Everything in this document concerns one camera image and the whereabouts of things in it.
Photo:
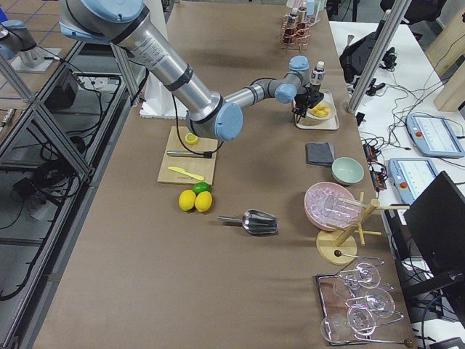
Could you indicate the clear wine glass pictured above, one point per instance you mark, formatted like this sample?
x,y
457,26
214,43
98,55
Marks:
x,y
363,275
378,301
361,320

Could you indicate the yellow plastic knife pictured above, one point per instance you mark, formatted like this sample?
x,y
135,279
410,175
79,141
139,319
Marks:
x,y
186,173

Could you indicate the black backpack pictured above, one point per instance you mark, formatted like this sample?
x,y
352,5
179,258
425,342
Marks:
x,y
354,57

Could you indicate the clear tumbler glass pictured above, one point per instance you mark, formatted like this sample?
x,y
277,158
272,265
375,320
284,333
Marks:
x,y
334,329

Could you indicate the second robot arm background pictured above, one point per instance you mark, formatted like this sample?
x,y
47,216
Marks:
x,y
20,48

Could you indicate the teach pendant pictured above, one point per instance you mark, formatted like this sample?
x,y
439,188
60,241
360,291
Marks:
x,y
433,136
411,176

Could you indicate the upper teach pendant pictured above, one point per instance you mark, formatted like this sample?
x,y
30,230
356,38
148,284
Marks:
x,y
433,136

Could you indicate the mint green bowl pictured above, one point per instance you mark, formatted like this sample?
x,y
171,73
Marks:
x,y
347,171

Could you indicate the wooden cup rack stand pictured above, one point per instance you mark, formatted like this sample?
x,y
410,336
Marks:
x,y
339,247

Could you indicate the bamboo cutting board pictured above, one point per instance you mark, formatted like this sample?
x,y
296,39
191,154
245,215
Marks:
x,y
196,165

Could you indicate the clear wine glass upper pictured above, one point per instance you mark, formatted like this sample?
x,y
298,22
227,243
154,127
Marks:
x,y
363,275

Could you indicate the black monitor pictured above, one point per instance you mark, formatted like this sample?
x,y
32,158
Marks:
x,y
436,223

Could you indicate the yellow lemon left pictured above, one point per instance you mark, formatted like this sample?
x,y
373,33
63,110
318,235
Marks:
x,y
186,200

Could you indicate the silver metal rod tool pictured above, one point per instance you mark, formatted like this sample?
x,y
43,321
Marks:
x,y
204,155

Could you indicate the brown drink bottle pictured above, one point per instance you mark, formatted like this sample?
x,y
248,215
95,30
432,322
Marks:
x,y
317,75

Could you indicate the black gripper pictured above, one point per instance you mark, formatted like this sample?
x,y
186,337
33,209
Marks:
x,y
301,100

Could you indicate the green lime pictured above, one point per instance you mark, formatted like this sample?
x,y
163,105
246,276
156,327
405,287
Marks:
x,y
200,187

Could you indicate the yellow lemon right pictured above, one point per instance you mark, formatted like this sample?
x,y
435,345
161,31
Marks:
x,y
203,201

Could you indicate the yellow lemon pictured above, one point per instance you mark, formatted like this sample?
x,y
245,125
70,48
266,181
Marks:
x,y
186,200
203,201

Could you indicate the metal wire glass tray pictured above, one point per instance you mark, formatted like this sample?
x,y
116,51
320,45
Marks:
x,y
333,293

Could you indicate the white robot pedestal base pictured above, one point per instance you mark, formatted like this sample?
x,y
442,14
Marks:
x,y
158,100

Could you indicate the clear wine glass lower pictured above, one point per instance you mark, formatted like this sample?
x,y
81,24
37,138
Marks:
x,y
361,320

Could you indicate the copper wire bottle rack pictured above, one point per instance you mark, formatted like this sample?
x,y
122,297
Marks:
x,y
299,38

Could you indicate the cream round plate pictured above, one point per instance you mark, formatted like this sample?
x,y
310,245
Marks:
x,y
331,114

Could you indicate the aluminium frame post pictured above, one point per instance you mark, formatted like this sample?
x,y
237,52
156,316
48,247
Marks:
x,y
389,28

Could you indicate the clear glass on rack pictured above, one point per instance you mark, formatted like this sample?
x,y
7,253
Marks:
x,y
337,209

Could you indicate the pink bowl with ice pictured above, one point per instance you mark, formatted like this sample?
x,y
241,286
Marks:
x,y
314,199

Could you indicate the yellow glazed donut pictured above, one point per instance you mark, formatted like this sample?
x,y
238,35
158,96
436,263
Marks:
x,y
320,111

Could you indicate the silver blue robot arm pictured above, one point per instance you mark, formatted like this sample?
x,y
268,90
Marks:
x,y
127,24

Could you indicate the cream rectangular tray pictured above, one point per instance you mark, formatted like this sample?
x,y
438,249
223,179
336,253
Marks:
x,y
330,122

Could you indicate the clear wine glass middle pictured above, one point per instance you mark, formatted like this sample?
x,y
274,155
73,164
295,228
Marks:
x,y
378,301

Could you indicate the bottle in copper rack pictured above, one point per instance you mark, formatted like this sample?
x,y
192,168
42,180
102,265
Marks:
x,y
291,19

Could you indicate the half lemon slice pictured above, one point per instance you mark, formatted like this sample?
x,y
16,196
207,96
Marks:
x,y
191,139

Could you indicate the silver metal scoop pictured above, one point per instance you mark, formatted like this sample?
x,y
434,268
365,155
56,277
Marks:
x,y
255,222

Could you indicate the lower teach pendant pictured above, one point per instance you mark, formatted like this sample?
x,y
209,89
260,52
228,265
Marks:
x,y
411,176

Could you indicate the gray folded cloth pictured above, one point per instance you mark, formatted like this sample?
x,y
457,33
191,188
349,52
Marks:
x,y
319,153

